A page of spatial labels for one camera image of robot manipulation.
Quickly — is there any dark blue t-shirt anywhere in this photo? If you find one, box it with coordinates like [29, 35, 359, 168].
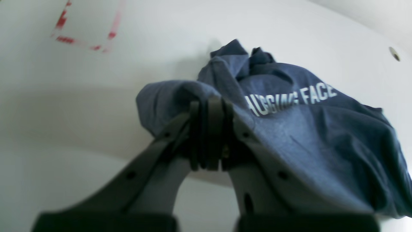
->
[136, 39, 412, 218]

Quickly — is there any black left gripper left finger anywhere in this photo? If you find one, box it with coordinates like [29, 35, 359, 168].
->
[33, 101, 200, 232]

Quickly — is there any red tape rectangle marking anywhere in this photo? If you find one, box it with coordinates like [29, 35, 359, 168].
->
[51, 0, 127, 53]

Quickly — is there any right table grommet hole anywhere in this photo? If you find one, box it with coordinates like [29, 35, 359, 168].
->
[389, 47, 400, 62]

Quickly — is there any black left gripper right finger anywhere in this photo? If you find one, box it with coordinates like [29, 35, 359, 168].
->
[206, 97, 380, 232]

